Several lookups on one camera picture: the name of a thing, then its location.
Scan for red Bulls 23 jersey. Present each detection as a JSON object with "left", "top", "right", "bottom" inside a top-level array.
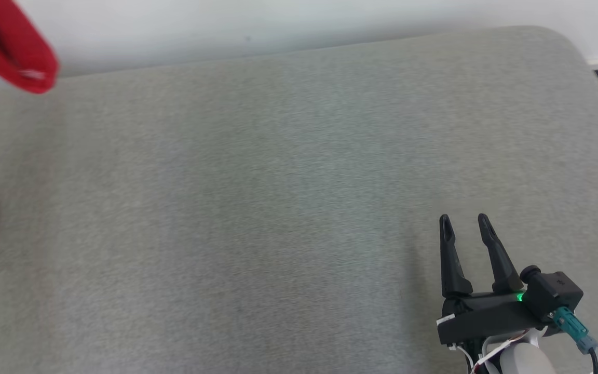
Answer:
[{"left": 0, "top": 0, "right": 60, "bottom": 95}]

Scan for black cable with teal connector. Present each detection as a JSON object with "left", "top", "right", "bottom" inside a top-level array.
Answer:
[{"left": 551, "top": 306, "right": 598, "bottom": 374}]

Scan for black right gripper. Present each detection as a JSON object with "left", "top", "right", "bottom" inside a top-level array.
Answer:
[{"left": 437, "top": 213, "right": 549, "bottom": 346}]

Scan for thin white red wires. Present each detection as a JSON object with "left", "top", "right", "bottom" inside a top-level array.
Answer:
[{"left": 450, "top": 335, "right": 525, "bottom": 374}]

